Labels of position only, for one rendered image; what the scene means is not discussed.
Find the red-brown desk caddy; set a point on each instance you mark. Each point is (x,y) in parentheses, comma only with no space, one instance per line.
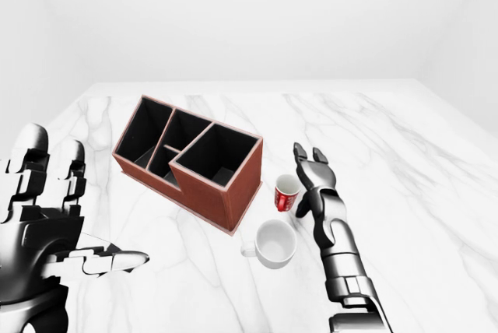
(194,162)

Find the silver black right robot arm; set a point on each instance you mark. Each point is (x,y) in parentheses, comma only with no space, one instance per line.
(342,255)

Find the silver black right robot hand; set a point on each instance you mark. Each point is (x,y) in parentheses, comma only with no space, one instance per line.
(317,175)

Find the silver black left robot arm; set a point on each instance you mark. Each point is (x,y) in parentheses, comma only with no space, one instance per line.
(31,315)

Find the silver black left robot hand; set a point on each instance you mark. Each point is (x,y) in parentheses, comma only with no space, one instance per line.
(46,232)

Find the red printed mug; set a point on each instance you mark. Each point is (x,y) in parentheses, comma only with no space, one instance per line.
(286,193)

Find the white mug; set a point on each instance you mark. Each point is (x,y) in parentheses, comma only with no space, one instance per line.
(274,247)

